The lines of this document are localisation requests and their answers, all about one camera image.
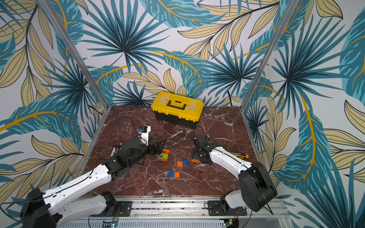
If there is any tan 2x4 brick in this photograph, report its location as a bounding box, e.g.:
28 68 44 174
157 157 168 162

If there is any green 2x4 brick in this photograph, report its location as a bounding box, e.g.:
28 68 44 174
159 153 169 159

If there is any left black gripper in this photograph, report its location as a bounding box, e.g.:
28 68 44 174
128 136 166 167

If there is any yellow black toolbox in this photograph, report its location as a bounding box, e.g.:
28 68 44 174
151 92 204 129

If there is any yellow utility knife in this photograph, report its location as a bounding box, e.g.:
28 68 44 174
231 153 249 160

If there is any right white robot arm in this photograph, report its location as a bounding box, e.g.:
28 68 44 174
192 135 278 212

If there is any black probe cable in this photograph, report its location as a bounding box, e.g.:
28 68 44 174
116 116 139 140

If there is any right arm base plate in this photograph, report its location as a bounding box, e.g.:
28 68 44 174
206 200 247 217

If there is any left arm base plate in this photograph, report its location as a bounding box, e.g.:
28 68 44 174
106 201 132 218

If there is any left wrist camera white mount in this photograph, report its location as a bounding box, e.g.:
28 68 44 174
137 125 151 146

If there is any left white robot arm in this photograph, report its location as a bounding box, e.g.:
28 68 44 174
20 137 166 228

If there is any aluminium front rail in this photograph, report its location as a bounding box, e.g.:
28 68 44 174
64 196 294 228

